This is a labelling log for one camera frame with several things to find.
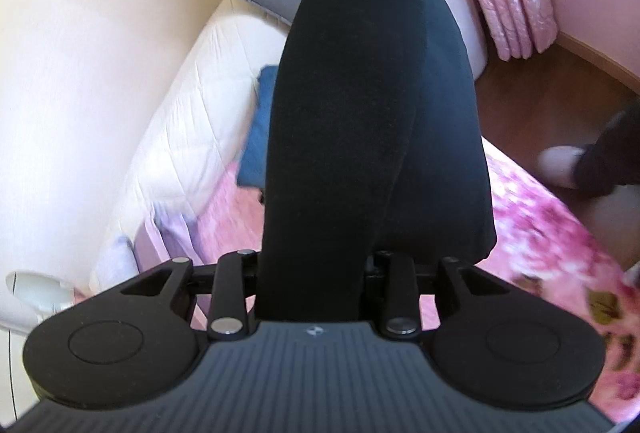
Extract pale quilted mattress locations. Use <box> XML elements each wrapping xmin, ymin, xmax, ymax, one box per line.
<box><xmin>90</xmin><ymin>0</ymin><xmax>296</xmax><ymax>294</ymax></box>

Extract person's white sock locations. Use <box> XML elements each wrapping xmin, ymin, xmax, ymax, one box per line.
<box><xmin>537</xmin><ymin>145</ymin><xmax>587</xmax><ymax>190</ymax></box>

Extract dark blue garment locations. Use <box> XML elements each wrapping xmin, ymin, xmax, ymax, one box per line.
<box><xmin>237</xmin><ymin>65</ymin><xmax>281</xmax><ymax>188</ymax></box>

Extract white round stool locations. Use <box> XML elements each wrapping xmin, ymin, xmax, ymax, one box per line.
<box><xmin>417</xmin><ymin>0</ymin><xmax>488</xmax><ymax>82</ymax></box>

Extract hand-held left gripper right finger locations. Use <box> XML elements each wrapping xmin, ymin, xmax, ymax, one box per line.
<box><xmin>365</xmin><ymin>250</ymin><xmax>511</xmax><ymax>339</ymax></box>

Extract black pants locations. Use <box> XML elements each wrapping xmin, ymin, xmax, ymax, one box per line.
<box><xmin>257</xmin><ymin>0</ymin><xmax>498</xmax><ymax>321</ymax></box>

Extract wooden furniture panel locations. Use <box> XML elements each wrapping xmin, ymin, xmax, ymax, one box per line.
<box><xmin>537</xmin><ymin>0</ymin><xmax>640</xmax><ymax>91</ymax></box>

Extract person's leg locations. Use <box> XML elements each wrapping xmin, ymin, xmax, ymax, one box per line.
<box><xmin>570</xmin><ymin>98</ymin><xmax>640</xmax><ymax>200</ymax></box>

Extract white lamp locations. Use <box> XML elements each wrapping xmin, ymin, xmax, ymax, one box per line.
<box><xmin>5</xmin><ymin>269</ymin><xmax>77</xmax><ymax>315</ymax></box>

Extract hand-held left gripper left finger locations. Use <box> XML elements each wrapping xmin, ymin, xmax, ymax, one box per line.
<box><xmin>120</xmin><ymin>250</ymin><xmax>261</xmax><ymax>341</ymax></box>

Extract pink floral blanket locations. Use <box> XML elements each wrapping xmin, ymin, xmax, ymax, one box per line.
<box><xmin>145</xmin><ymin>138</ymin><xmax>640</xmax><ymax>414</ymax></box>

